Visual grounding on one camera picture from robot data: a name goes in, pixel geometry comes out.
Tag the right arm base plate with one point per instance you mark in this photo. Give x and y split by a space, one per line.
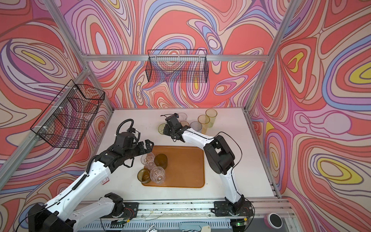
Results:
225 209

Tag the tall yellow glass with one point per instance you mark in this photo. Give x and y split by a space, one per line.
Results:
204 120

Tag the black wire basket back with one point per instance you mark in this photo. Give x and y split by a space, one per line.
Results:
177 66

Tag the tall olive textured glass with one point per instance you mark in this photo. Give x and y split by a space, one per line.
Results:
161 160

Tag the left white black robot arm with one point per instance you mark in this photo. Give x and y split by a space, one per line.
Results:
60 215

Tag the brown plastic tray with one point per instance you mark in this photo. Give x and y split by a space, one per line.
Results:
185 167

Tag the black wire basket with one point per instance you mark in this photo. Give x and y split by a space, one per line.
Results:
177 66
71 117

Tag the pink tape roll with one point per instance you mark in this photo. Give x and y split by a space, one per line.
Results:
273 221

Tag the short amber textured glass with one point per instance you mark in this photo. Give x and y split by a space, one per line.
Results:
144 176

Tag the tall light green glass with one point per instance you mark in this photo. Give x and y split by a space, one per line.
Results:
212 114

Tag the clear faceted glass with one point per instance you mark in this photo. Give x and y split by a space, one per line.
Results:
148 160

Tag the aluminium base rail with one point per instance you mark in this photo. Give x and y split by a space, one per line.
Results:
150 210

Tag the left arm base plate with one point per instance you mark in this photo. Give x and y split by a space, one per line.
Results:
128 210

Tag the small red white card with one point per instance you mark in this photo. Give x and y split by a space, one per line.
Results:
104 181

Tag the clear glass back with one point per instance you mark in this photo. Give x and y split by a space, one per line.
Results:
157 175

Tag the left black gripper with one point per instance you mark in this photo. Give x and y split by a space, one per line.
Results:
144 151

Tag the pale green glass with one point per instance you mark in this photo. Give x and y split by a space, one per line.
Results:
161 128

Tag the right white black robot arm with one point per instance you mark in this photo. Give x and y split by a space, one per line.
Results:
218 153

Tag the black wire basket left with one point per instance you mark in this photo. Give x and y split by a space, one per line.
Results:
71 117

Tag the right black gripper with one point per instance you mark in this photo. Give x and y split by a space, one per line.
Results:
165 131

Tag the blue textured glass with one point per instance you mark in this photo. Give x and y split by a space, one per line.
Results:
195 125

